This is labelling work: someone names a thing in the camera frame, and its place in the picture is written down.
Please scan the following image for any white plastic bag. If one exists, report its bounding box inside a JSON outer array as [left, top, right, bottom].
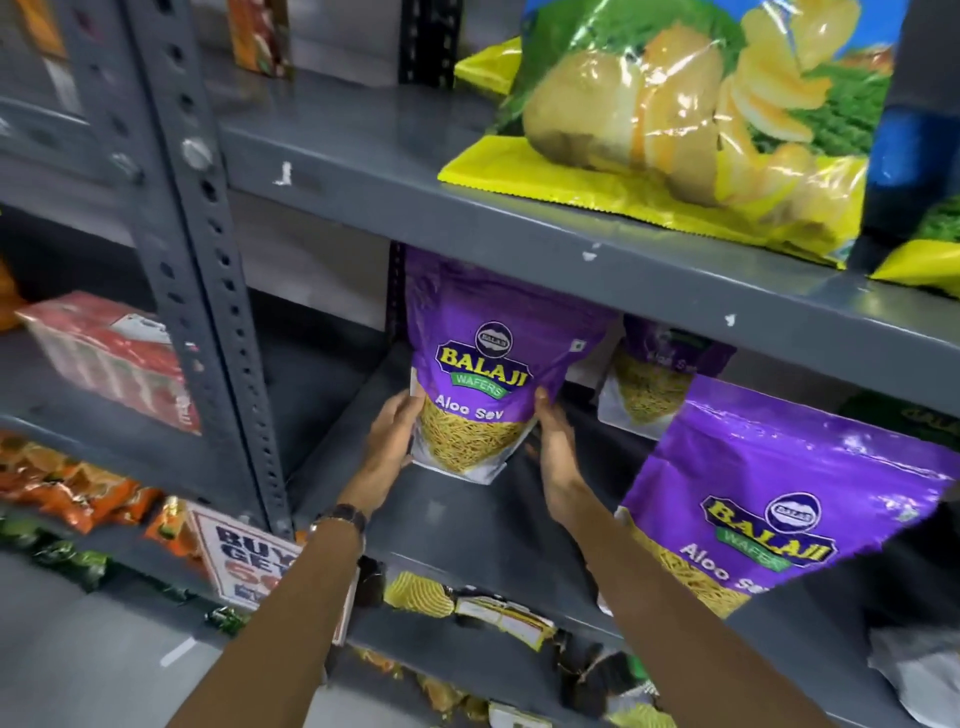
[[868, 624, 960, 728]]

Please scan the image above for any person's left forearm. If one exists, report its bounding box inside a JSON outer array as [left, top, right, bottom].
[[168, 487, 385, 728]]

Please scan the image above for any black white label packet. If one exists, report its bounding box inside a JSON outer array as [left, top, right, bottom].
[[454, 594, 557, 651]]

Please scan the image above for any grey metal shelf rack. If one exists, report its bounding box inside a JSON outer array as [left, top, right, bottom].
[[0, 0, 960, 728]]

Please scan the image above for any person's left hand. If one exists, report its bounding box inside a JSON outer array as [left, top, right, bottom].
[[345, 391, 426, 516]]

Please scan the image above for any person's right hand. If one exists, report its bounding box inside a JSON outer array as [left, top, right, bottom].
[[527, 386, 599, 528]]

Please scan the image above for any dark wristwatch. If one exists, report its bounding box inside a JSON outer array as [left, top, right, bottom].
[[309, 503, 369, 538]]

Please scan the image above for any small purple snack packet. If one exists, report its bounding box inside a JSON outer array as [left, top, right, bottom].
[[597, 315, 738, 441], [403, 249, 621, 486]]

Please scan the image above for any yellow wavy snack packet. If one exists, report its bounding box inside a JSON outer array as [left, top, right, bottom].
[[382, 570, 456, 619]]

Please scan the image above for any white promotional sign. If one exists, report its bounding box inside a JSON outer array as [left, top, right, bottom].
[[186, 501, 355, 648]]

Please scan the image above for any dark green snack packet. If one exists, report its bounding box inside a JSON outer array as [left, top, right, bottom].
[[838, 390, 960, 453]]

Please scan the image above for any large purple snack packet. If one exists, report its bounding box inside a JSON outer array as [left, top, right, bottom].
[[597, 374, 960, 621]]

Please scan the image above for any orange snack packet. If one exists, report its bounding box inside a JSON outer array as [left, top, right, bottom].
[[227, 0, 294, 81]]

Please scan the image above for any red packaged box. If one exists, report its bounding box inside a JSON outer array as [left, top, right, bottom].
[[16, 291, 202, 435]]

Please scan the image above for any person's right forearm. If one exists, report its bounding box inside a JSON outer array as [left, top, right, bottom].
[[552, 496, 837, 728]]

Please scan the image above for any blue packet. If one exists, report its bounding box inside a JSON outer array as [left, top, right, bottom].
[[868, 105, 960, 189]]

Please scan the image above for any row of green snack packets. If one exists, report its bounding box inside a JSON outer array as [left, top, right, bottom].
[[0, 516, 115, 595]]

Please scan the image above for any small orange foil packet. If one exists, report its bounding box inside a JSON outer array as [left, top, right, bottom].
[[144, 495, 198, 558]]

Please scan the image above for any row of orange snack packets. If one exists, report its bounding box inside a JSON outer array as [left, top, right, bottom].
[[0, 433, 164, 535]]

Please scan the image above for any yellow potato chips bag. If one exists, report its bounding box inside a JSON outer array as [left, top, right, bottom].
[[437, 0, 913, 269], [868, 216, 960, 299]]

